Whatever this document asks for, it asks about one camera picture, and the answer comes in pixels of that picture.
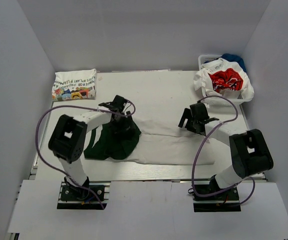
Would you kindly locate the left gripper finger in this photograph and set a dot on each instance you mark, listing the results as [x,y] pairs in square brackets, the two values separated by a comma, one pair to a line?
[130,127]
[119,126]

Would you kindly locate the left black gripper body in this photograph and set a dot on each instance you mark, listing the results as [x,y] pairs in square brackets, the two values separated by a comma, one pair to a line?
[127,113]

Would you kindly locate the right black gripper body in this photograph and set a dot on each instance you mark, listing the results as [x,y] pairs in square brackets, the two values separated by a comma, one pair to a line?
[191,126]

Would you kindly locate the white green raglan t-shirt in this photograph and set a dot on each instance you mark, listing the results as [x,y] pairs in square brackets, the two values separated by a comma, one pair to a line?
[156,142]

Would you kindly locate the white red print t-shirt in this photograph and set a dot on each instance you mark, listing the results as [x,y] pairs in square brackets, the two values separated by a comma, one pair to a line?
[225,78]

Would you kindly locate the blue t-shirt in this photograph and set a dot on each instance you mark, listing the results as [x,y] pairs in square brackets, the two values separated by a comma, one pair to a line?
[235,58]

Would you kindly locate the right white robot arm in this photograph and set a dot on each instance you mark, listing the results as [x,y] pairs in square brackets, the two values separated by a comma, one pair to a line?
[249,152]

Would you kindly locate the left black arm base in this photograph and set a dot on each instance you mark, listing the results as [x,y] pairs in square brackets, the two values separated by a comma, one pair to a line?
[74,198]

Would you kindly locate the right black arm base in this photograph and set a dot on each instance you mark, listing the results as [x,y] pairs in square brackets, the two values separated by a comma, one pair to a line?
[225,202]

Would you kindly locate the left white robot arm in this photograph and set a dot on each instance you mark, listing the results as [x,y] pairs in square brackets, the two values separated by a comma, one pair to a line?
[71,136]

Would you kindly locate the white plastic basket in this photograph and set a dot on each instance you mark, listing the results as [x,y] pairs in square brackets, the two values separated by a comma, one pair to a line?
[215,99]

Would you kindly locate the folded white cartoon t-shirt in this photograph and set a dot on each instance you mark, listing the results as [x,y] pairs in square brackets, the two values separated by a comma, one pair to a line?
[74,85]

